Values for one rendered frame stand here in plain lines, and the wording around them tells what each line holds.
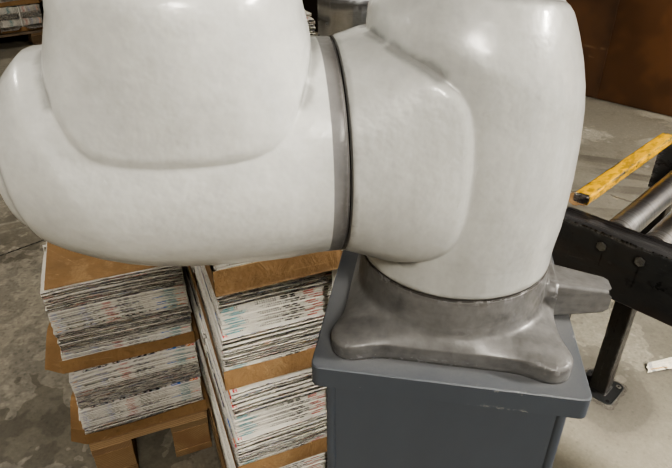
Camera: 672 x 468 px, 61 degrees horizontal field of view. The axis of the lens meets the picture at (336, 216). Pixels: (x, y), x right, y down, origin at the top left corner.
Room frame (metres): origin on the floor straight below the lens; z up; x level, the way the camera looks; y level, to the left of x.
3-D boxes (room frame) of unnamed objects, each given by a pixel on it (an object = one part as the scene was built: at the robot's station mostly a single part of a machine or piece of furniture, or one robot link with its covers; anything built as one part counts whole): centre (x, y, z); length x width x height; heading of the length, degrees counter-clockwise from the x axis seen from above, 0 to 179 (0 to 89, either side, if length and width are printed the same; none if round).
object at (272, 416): (1.27, 0.22, 0.42); 1.17 x 0.39 x 0.83; 22
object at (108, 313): (1.33, 0.61, 0.30); 0.76 x 0.30 x 0.60; 22
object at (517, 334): (0.40, -0.12, 1.03); 0.22 x 0.18 x 0.06; 81
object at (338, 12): (0.66, -0.02, 1.19); 0.09 x 0.09 x 0.06
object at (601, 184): (1.09, -0.61, 0.81); 0.43 x 0.03 x 0.02; 134
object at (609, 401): (1.24, -0.80, 0.01); 0.14 x 0.13 x 0.01; 134
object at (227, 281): (0.77, 0.14, 0.86); 0.29 x 0.16 x 0.04; 22
